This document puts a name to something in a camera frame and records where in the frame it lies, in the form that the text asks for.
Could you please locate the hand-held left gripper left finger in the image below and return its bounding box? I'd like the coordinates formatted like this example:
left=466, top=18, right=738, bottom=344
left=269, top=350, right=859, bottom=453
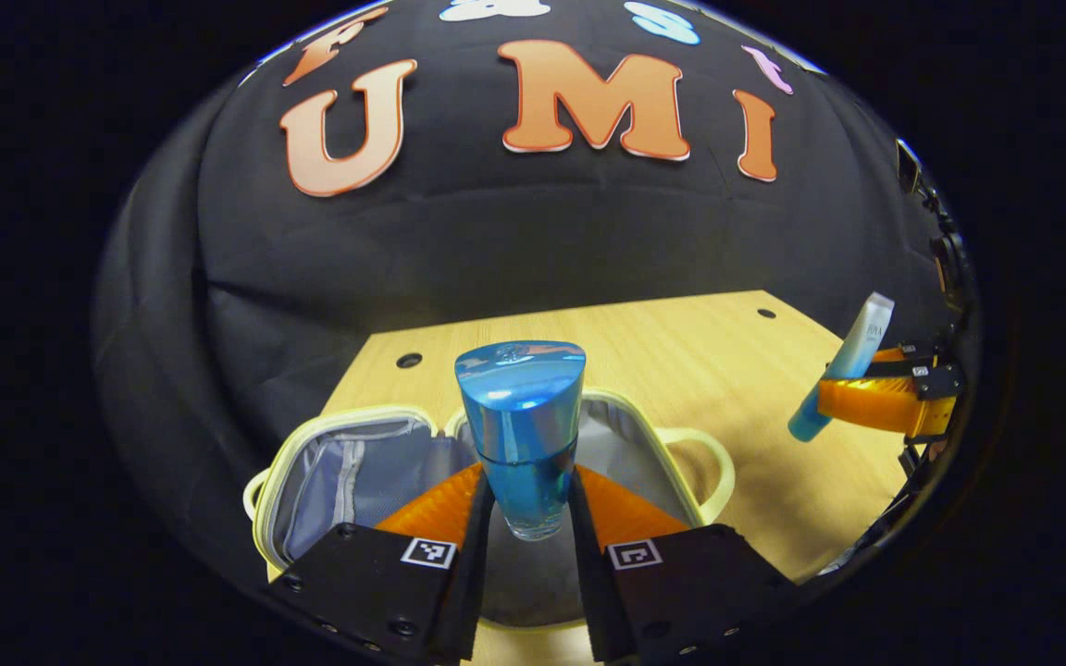
left=269, top=462, right=497, bottom=666

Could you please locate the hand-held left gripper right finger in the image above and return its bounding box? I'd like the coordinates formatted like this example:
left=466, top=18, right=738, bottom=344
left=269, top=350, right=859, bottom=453
left=567, top=465, right=799, bottom=666

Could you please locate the blue skin care tube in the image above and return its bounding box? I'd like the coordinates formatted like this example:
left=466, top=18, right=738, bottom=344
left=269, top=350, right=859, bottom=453
left=787, top=292, right=896, bottom=443

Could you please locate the blue skin care bottle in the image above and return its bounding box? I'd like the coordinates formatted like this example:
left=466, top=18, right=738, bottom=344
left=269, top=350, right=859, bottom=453
left=454, top=340, right=588, bottom=542

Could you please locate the black backdrop cloth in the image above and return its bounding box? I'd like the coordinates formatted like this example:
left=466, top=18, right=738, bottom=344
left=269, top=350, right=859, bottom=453
left=93, top=0, right=978, bottom=593

